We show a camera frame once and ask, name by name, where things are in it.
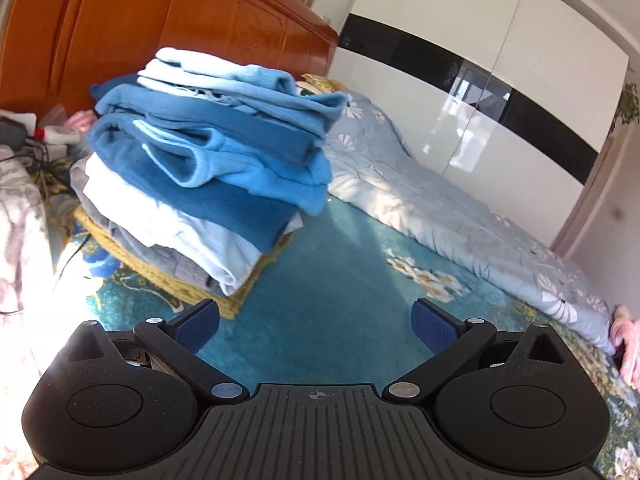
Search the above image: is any printed pillow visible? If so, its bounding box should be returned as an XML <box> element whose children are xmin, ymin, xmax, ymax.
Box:
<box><xmin>295</xmin><ymin>74</ymin><xmax>351</xmax><ymax>98</ymax></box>

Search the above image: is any pink fleece blanket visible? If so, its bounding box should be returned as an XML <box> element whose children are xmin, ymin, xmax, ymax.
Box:
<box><xmin>609</xmin><ymin>305</ymin><xmax>640</xmax><ymax>383</ymax></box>

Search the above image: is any teal floral blanket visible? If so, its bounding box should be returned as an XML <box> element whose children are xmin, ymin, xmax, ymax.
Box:
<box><xmin>47</xmin><ymin>160</ymin><xmax>640</xmax><ymax>480</ymax></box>

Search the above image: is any black cable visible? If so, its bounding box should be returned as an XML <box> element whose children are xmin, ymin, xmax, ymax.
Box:
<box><xmin>0</xmin><ymin>150</ymin><xmax>91</xmax><ymax>316</ymax></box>

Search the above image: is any white garment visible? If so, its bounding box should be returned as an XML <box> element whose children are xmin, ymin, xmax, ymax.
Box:
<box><xmin>81</xmin><ymin>157</ymin><xmax>303</xmax><ymax>297</ymax></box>

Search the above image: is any green vine plant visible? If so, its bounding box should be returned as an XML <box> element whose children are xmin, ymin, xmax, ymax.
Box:
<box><xmin>612</xmin><ymin>82</ymin><xmax>640</xmax><ymax>133</ymax></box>

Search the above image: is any dark blue fleece garment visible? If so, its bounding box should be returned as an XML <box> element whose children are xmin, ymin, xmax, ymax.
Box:
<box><xmin>86</xmin><ymin>112</ymin><xmax>333</xmax><ymax>256</ymax></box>

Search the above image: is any wooden headboard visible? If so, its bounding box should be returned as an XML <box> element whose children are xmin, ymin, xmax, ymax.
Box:
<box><xmin>0</xmin><ymin>0</ymin><xmax>341</xmax><ymax>116</ymax></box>

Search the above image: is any grey garment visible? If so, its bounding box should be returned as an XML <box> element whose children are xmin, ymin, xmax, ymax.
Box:
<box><xmin>69</xmin><ymin>157</ymin><xmax>213</xmax><ymax>291</ymax></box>

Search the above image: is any pale floral bedsheet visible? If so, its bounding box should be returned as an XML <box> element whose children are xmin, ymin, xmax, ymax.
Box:
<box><xmin>0</xmin><ymin>144</ymin><xmax>56</xmax><ymax>316</ymax></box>

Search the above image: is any pale blue floral quilt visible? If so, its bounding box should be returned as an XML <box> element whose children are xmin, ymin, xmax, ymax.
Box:
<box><xmin>295</xmin><ymin>89</ymin><xmax>618</xmax><ymax>356</ymax></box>

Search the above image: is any grey power adapter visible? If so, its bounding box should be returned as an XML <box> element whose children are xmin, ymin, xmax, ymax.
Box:
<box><xmin>0</xmin><ymin>116</ymin><xmax>28</xmax><ymax>151</ymax></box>

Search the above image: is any white black-striped wardrobe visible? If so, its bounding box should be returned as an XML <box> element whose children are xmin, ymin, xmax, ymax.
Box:
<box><xmin>327</xmin><ymin>0</ymin><xmax>631</xmax><ymax>251</ymax></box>

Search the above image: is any medium blue fleece garment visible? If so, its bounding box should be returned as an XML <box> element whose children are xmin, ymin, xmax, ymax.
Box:
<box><xmin>91</xmin><ymin>74</ymin><xmax>326</xmax><ymax>166</ymax></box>

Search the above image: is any yellow knit sweater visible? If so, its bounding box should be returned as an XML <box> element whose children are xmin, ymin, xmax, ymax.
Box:
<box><xmin>74</xmin><ymin>205</ymin><xmax>296</xmax><ymax>321</ymax></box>

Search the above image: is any pink plastic bag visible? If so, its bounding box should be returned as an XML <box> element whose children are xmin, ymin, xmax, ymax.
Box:
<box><xmin>40</xmin><ymin>104</ymin><xmax>98</xmax><ymax>143</ymax></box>

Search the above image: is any white power strip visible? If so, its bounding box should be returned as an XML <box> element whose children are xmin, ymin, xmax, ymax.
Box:
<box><xmin>27</xmin><ymin>127</ymin><xmax>76</xmax><ymax>158</ymax></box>

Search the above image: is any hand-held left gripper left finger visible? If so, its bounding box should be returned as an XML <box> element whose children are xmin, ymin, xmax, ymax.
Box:
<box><xmin>62</xmin><ymin>298</ymin><xmax>250</xmax><ymax>404</ymax></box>

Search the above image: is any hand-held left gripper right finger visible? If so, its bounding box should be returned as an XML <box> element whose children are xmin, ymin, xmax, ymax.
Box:
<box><xmin>384</xmin><ymin>298</ymin><xmax>568</xmax><ymax>404</ymax></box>

